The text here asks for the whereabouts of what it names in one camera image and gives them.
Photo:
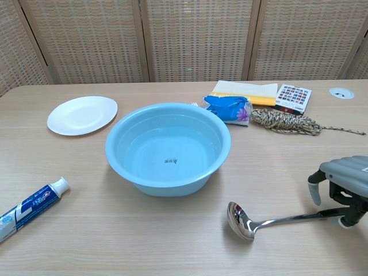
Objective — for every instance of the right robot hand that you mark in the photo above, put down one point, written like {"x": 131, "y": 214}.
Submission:
{"x": 346, "y": 169}

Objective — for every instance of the metal ladle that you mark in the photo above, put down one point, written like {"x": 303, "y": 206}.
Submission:
{"x": 240, "y": 221}

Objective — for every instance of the light blue bowl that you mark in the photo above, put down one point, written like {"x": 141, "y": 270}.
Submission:
{"x": 168, "y": 149}

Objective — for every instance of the box with colourful squares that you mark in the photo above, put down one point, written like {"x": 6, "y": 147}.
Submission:
{"x": 293, "y": 96}

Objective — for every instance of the yellow white Lexicon book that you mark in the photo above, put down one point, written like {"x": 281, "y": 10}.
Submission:
{"x": 244, "y": 90}

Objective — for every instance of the blue tissue pack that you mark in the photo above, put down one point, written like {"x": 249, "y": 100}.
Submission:
{"x": 227, "y": 107}

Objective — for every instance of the woven folding screen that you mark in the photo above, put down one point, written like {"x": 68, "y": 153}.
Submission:
{"x": 184, "y": 40}

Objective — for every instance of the white round plate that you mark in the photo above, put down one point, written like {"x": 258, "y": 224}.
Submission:
{"x": 82, "y": 115}

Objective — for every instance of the blue white toothpaste tube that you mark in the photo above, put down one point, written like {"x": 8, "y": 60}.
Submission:
{"x": 27, "y": 208}

